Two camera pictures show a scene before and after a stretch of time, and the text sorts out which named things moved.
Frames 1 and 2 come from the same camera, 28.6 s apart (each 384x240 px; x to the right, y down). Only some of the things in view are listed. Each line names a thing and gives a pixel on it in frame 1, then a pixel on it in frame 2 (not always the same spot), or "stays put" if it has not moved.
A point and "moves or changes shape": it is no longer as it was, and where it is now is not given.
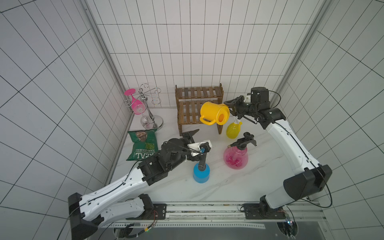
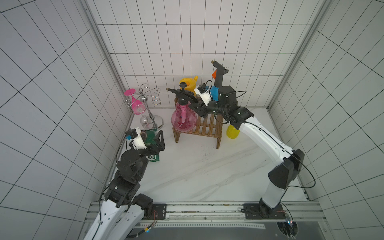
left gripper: [189, 135] → [160, 143]
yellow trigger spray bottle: [233, 129] stays put
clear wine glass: [147, 122] stays put
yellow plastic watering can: [213, 112] moves or changes shape
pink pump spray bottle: [236, 156] → [183, 117]
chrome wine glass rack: [157, 121] stays put
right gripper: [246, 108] → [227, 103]
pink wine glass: [138, 107] stays put
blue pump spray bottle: [201, 171] → [217, 74]
